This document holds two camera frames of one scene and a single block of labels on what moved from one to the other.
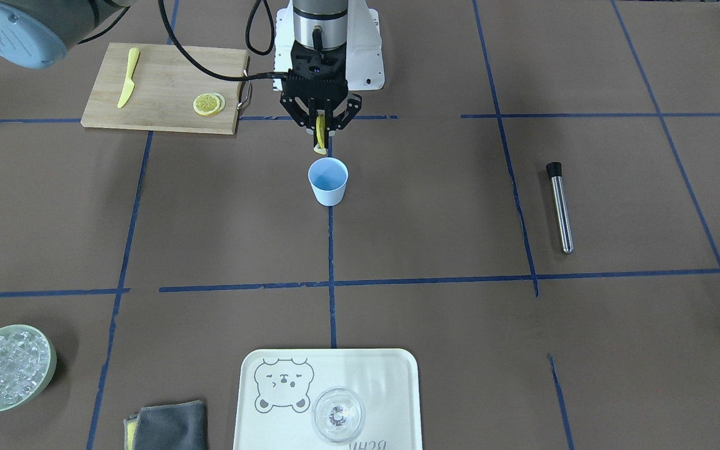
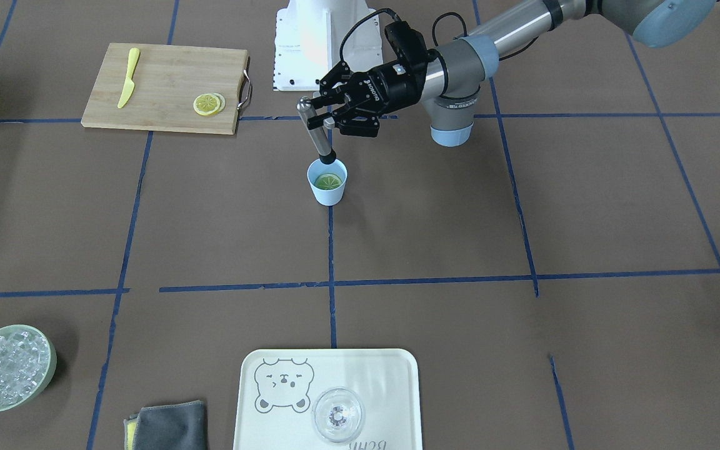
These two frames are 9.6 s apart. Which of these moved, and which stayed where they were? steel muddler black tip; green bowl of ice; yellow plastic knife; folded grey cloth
Moved: steel muddler black tip
Stayed: green bowl of ice; yellow plastic knife; folded grey cloth
